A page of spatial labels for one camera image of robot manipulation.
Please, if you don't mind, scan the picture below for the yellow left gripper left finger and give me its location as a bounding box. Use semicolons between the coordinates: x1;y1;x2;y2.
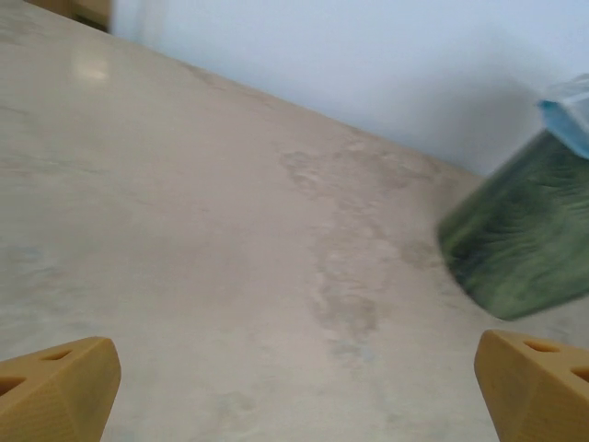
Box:
0;335;122;442

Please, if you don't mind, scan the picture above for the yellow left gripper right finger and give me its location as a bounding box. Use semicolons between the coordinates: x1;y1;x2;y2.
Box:
474;329;589;442

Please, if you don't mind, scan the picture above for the green bin with plastic liner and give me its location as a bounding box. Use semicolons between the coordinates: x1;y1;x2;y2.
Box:
536;73;589;160

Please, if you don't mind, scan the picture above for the green round waste bin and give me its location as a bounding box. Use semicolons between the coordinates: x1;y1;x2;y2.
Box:
435;128;589;322

